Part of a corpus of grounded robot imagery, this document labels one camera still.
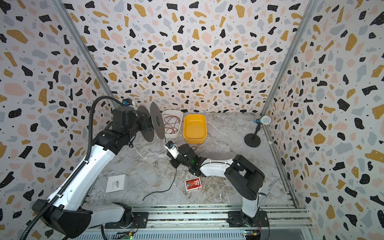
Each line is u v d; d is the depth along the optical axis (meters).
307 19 0.75
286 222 0.75
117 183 0.81
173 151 0.75
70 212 0.39
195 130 1.10
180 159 0.76
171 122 1.17
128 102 0.61
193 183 0.84
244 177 0.50
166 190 0.83
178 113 1.17
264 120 0.85
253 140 1.04
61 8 0.69
